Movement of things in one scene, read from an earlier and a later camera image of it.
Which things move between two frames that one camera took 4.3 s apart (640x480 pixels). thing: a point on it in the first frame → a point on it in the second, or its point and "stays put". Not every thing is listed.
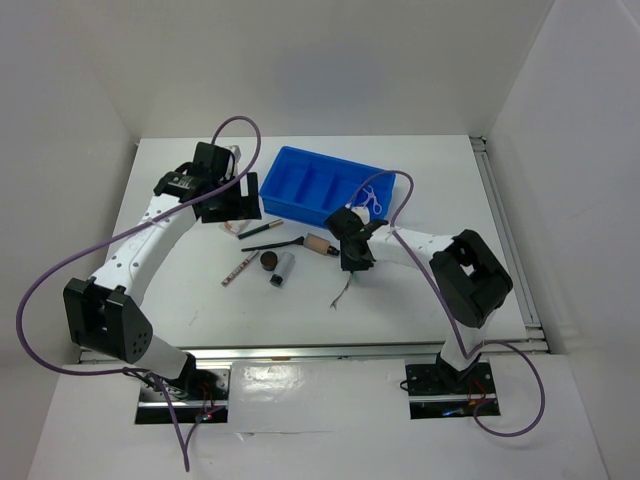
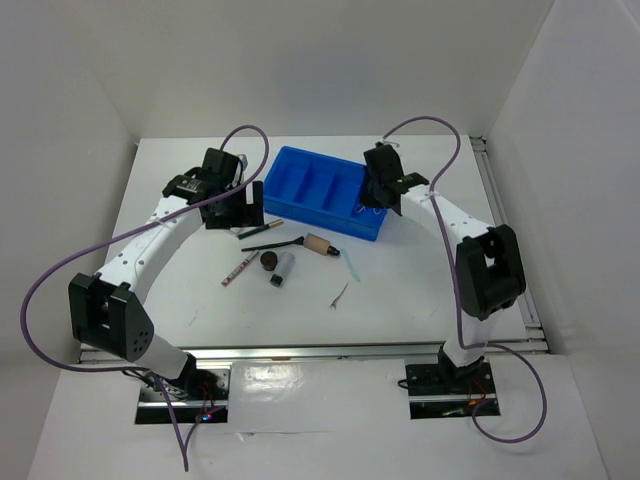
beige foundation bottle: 320,244 stays put
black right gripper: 348,264 → 365,198
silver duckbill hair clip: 334,304 stays put
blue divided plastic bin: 307,187 stays put
